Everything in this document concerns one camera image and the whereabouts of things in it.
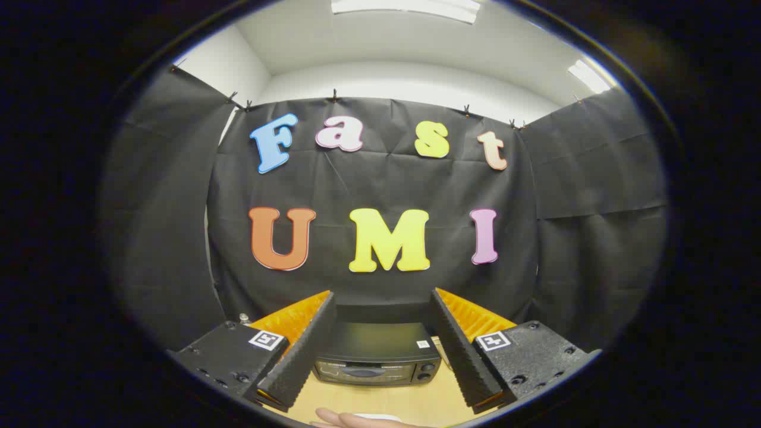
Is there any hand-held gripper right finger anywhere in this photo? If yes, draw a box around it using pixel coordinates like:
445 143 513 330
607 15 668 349
429 288 601 415

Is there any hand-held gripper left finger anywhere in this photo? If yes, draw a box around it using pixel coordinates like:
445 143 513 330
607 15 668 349
168 289 337 414

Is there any black toaster oven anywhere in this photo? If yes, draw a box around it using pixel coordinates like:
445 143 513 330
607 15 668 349
312 321 444 387

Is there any black backdrop cloth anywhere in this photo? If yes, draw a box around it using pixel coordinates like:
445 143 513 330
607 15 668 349
101 65 669 354

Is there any small ceiling light panel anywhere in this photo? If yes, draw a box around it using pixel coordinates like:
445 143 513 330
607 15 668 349
567 59 613 95

